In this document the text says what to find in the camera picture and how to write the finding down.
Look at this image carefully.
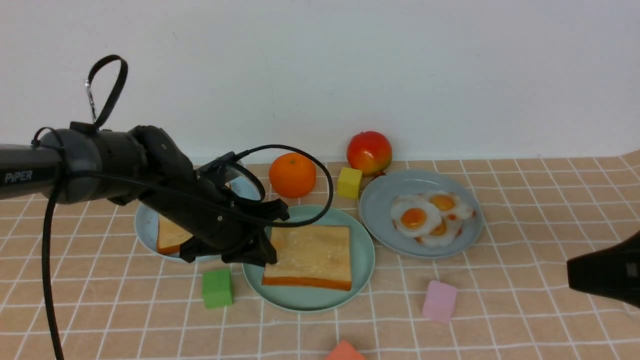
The black strap loop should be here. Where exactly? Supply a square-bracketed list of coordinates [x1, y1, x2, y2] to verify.
[84, 54, 129, 130]

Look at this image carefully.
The green cube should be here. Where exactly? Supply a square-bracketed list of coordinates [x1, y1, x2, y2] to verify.
[201, 268, 234, 309]

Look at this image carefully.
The orange-red cube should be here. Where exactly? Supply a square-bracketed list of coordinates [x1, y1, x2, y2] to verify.
[324, 340, 366, 360]

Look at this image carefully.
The toast slice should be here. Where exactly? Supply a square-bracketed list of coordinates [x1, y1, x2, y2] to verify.
[262, 225, 352, 292]
[156, 214, 193, 256]

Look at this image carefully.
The light blue left plate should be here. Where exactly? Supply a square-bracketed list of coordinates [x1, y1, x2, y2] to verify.
[134, 175, 260, 264]

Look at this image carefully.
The orange mandarin fruit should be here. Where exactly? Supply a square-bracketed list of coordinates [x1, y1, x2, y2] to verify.
[268, 152, 317, 199]

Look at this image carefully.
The fried egg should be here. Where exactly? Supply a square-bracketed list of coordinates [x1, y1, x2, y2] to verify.
[420, 190, 476, 221]
[415, 218, 463, 248]
[390, 194, 442, 239]

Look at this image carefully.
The yellow cube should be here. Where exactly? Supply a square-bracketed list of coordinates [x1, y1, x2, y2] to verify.
[337, 167, 363, 199]

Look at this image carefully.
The grey-blue right plate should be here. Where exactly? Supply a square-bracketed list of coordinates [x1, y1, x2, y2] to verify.
[359, 170, 486, 259]

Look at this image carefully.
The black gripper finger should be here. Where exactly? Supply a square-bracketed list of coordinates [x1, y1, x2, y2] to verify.
[179, 231, 278, 267]

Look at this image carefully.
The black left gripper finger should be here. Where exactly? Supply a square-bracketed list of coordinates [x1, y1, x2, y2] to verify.
[253, 199, 290, 223]

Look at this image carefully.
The green centre plate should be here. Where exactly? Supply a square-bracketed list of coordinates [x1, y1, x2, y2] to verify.
[242, 208, 375, 313]

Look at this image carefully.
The pink cube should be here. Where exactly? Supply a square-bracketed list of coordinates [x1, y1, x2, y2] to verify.
[422, 280, 458, 324]

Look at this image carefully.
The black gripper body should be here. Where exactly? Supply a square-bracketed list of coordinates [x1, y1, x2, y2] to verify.
[131, 126, 265, 250]

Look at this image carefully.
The red yellow apple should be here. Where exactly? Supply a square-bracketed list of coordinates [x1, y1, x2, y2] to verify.
[346, 131, 393, 177]

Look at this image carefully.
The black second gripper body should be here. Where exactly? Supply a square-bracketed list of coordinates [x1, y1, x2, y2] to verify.
[566, 232, 640, 308]

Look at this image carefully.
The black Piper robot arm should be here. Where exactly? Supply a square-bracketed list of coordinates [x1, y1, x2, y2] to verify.
[1, 121, 334, 317]

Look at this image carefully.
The black cable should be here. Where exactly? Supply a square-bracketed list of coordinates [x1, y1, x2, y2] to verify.
[31, 126, 334, 360]

